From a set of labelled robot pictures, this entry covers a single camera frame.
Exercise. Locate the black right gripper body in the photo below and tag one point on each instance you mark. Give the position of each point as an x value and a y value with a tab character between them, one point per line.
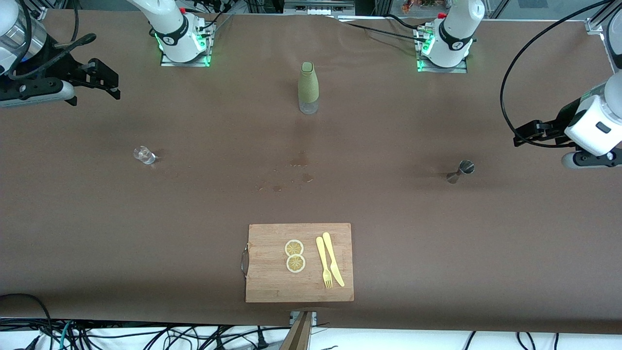
57	64

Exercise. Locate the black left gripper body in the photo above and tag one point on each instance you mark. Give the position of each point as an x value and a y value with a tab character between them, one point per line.
566	118

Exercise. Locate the steel jigger measuring cup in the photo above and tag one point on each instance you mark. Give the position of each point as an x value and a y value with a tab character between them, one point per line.
466	167

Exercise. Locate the small clear glass shaker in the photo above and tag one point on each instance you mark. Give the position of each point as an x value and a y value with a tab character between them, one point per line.
144	155

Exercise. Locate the brown table cover sheet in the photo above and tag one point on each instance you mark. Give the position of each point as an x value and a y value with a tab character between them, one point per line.
97	233

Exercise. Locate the orange patterned object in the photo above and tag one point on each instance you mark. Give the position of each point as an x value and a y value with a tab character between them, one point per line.
423	5

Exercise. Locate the green sleeved glass bottle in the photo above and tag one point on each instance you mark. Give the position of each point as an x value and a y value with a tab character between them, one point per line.
308	85

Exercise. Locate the grey device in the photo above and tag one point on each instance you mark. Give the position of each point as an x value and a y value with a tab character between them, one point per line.
318	6

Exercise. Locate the yellow plastic knife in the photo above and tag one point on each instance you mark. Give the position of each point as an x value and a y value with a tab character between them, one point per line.
329	248

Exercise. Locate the yellow plastic fork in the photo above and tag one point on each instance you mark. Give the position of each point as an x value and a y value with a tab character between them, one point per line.
321	253

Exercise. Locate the lemon slice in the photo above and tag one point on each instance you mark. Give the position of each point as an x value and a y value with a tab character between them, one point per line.
294	248
296	263

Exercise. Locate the wooden cutting board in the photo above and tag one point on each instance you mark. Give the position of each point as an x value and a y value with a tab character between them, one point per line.
272	282

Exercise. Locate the wooden beam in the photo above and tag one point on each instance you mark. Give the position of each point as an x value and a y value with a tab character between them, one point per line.
297	335

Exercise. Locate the aluminium frame profile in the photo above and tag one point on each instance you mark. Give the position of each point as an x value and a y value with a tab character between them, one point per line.
595	25
43	12

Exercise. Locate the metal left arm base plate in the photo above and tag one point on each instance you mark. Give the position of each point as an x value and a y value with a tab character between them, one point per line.
461	69

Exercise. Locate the metal bracket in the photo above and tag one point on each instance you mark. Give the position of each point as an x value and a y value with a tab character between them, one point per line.
313	317

